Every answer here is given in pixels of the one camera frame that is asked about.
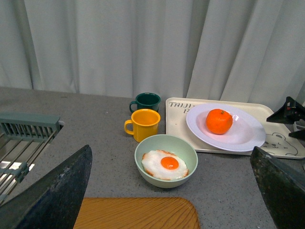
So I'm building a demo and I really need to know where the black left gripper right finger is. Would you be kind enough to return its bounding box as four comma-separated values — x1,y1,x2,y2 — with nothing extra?
250,146,305,229

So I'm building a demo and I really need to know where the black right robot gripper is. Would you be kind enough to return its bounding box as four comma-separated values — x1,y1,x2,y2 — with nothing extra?
266,96,305,139

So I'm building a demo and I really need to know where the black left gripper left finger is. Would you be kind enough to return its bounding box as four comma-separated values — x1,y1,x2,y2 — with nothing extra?
0,145,92,229

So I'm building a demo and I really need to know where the white ridged plate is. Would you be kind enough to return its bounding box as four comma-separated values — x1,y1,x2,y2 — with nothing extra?
186,103,266,152

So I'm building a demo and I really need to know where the orange mandarin fruit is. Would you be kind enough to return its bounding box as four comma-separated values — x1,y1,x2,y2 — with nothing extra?
205,109,233,135

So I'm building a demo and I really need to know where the beige bear serving tray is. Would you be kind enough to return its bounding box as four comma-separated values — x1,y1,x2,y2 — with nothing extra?
165,97,305,159

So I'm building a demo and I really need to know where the wooden cutting board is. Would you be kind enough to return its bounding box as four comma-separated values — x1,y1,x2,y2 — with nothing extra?
74,198,201,229

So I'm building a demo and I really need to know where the green metal dish rack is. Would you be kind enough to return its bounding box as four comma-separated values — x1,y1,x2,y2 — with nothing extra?
0,112,64,204

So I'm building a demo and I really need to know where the white curtain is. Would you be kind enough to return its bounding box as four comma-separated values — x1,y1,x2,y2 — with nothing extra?
0,0,305,110

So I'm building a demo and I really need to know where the light green bowl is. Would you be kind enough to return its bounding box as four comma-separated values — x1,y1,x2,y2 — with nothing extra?
134,135,198,188

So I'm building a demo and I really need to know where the fake fried egg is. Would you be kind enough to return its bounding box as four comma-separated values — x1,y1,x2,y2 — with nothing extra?
142,150,189,180

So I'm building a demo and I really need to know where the yellow mug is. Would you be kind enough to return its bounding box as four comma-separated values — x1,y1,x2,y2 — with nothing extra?
124,109,161,142

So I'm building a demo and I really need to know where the dark green mug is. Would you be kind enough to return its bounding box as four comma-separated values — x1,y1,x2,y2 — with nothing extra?
129,93,161,113

